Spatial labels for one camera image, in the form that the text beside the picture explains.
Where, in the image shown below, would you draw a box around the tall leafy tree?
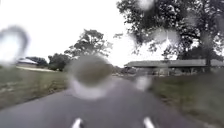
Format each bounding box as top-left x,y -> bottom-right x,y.
64,28 -> 114,61

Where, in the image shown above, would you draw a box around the grey asphalt path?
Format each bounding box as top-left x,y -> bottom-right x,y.
0,75 -> 214,128

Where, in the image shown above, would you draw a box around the dark bushy tree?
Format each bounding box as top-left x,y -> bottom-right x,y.
47,52 -> 72,72

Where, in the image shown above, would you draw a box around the long low building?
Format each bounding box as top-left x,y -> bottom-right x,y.
123,59 -> 224,76

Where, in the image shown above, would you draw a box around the robot's own part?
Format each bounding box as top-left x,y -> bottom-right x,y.
143,116 -> 156,128
71,117 -> 83,128

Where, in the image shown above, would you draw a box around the distant dark trees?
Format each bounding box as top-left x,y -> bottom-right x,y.
25,56 -> 49,68

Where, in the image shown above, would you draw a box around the grass verge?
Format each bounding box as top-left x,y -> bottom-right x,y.
146,71 -> 224,128

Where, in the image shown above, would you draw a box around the grass field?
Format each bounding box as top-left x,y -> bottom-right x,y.
0,65 -> 73,110

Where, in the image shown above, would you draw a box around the large dark tree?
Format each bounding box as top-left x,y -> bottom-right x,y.
115,0 -> 224,73

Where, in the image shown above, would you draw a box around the small pale-roofed building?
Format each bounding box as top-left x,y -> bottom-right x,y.
15,57 -> 39,69

